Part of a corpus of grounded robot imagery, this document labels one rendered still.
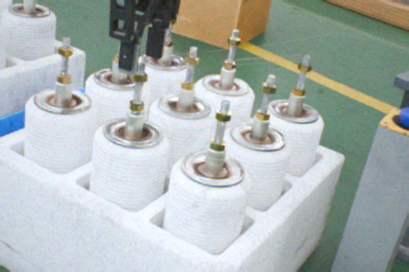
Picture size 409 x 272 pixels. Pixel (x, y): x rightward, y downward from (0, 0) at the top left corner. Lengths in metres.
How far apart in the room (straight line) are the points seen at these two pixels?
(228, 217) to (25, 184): 0.28
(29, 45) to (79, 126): 0.38
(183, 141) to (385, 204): 0.28
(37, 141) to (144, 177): 0.16
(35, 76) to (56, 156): 0.34
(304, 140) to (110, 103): 0.28
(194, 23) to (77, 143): 1.17
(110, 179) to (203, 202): 0.13
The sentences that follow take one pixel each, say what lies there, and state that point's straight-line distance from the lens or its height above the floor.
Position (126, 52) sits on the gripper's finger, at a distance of 0.68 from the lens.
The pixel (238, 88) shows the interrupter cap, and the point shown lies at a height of 0.25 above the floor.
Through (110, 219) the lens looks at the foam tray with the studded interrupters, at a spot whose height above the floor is 0.18.
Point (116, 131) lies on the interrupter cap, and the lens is 0.76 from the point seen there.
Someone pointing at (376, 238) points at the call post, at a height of 0.16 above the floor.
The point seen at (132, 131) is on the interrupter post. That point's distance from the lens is 0.75.
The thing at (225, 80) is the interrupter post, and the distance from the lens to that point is 0.94.
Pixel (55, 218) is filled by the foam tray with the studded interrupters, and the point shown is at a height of 0.13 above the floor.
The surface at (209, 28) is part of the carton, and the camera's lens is 1.91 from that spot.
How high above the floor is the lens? 0.61
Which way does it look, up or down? 27 degrees down
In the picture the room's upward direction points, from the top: 10 degrees clockwise
